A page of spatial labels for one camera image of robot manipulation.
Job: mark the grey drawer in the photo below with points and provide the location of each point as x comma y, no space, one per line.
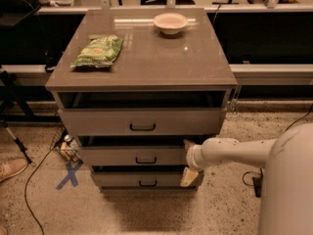
137,179
148,122
135,155

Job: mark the black tripod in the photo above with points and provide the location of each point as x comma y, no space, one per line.
12,99

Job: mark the grey drawer cabinet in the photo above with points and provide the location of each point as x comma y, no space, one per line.
188,71

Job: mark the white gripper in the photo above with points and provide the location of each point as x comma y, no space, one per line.
192,158

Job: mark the wire basket with bottles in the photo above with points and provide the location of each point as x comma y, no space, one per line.
65,146

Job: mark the tan shoe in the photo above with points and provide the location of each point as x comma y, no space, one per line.
12,168

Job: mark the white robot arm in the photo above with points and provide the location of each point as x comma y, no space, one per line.
287,188

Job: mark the green chip bag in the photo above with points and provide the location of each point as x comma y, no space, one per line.
100,52

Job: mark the black power adapter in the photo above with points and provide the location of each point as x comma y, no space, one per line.
257,185

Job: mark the white bowl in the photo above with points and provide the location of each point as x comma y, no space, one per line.
170,23

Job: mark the blue tape cross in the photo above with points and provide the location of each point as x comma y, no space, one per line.
72,169

